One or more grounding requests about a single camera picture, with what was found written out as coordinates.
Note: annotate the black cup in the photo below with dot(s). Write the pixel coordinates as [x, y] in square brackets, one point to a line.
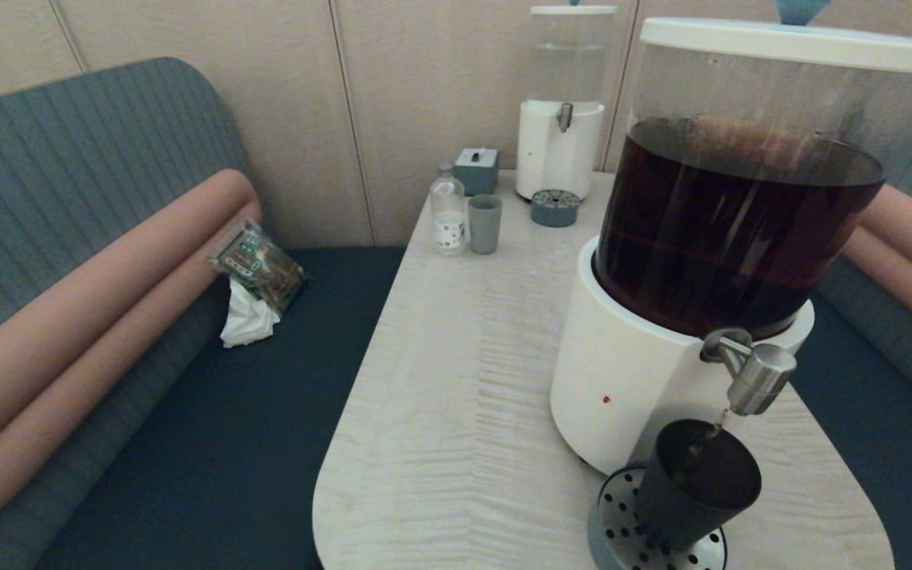
[693, 484]

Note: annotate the large metal dispenser tap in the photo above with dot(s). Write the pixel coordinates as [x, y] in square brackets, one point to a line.
[758, 380]

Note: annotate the grey-blue cup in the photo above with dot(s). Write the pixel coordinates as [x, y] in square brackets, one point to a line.
[484, 225]

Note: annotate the clear plastic bottle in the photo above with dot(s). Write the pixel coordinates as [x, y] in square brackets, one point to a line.
[448, 214]

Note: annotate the small blue box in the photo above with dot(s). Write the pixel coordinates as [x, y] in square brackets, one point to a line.
[476, 172]

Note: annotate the small blue drip tray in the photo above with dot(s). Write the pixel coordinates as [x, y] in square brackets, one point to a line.
[555, 209]

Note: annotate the small clear water dispenser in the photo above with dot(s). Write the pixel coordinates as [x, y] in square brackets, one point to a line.
[555, 158]

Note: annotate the small metal dispenser tap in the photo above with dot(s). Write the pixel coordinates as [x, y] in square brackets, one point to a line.
[564, 117]

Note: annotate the large dark tea dispenser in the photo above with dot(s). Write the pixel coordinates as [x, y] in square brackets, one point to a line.
[662, 253]

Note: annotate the crumpled white tissue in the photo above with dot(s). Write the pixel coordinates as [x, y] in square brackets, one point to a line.
[246, 321]

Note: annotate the dark teal seat cushion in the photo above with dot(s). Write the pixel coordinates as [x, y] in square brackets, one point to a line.
[883, 475]
[266, 396]

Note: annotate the small white dispenser lid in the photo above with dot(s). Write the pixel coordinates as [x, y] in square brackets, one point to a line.
[573, 9]

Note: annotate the large silver drip tray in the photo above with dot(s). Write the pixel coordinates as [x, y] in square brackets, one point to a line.
[614, 540]

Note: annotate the large white dispenser lid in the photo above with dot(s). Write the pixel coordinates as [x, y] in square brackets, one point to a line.
[780, 43]

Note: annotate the ribbed grey-blue bench backrest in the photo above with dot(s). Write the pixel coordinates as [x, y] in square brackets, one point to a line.
[68, 158]
[899, 336]

